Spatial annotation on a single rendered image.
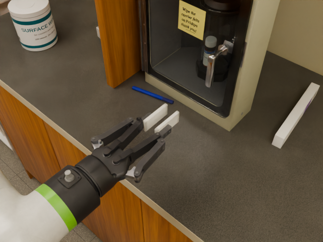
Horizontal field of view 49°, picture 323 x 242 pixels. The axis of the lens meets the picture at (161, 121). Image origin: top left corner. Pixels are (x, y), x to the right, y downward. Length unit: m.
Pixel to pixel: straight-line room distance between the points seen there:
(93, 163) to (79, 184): 0.05
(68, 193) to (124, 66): 0.59
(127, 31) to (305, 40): 0.58
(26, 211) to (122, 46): 0.61
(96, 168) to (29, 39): 0.76
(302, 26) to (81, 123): 0.75
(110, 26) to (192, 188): 0.48
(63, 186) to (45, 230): 0.07
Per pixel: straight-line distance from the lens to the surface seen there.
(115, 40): 1.02
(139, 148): 0.67
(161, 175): 0.89
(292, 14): 1.25
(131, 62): 1.12
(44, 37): 1.29
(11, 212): 0.60
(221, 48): 0.82
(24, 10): 1.26
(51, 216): 0.59
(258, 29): 0.82
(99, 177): 0.62
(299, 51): 1.29
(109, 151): 0.66
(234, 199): 0.87
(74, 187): 0.60
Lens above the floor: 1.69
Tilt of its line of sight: 48 degrees down
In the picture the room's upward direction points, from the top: straight up
